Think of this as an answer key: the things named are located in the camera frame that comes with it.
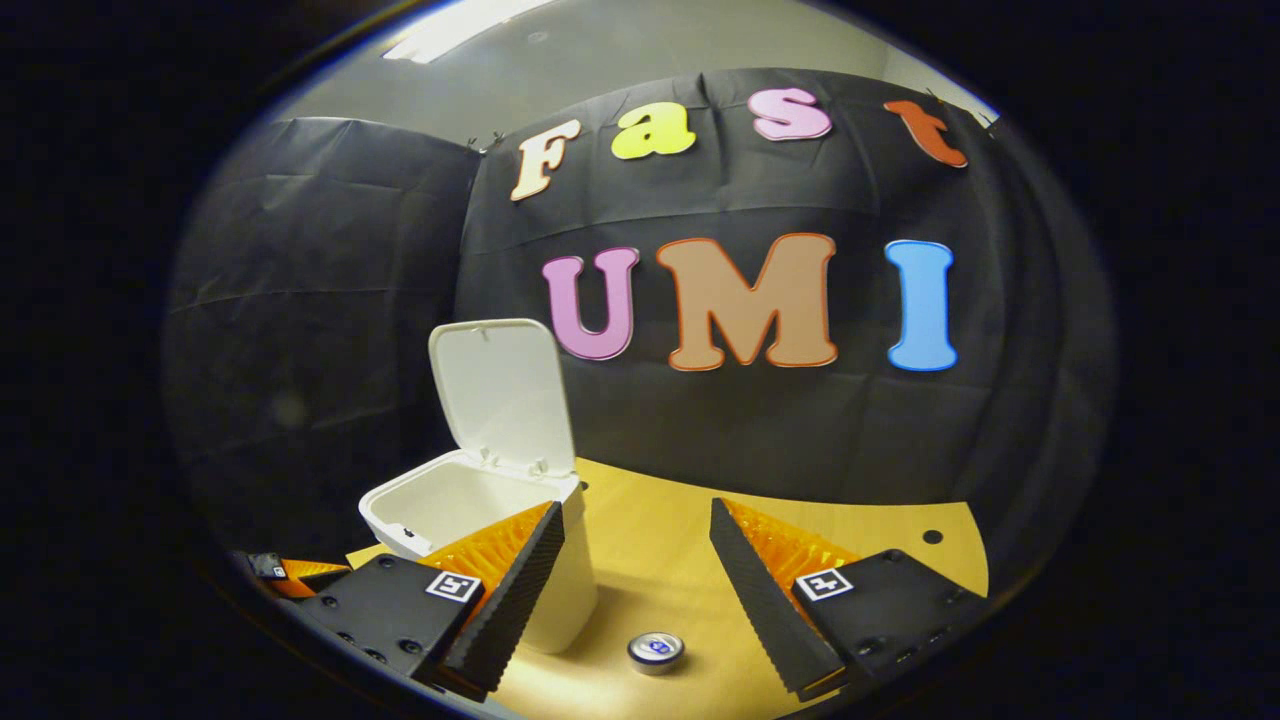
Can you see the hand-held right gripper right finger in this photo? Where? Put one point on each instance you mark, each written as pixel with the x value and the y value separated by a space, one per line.
pixel 760 610

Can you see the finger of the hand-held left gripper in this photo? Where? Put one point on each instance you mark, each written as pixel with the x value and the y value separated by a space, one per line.
pixel 300 578

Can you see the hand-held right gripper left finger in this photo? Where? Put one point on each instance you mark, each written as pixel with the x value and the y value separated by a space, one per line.
pixel 515 600

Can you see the silver pop can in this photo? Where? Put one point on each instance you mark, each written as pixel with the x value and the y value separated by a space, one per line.
pixel 656 650

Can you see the white desktop garbage bin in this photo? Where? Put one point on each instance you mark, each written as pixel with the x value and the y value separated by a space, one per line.
pixel 500 400

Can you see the wooden desktop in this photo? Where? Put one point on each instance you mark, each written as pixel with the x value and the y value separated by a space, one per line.
pixel 660 540

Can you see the black backdrop cloth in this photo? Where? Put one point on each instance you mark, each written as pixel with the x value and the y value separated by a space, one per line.
pixel 320 250

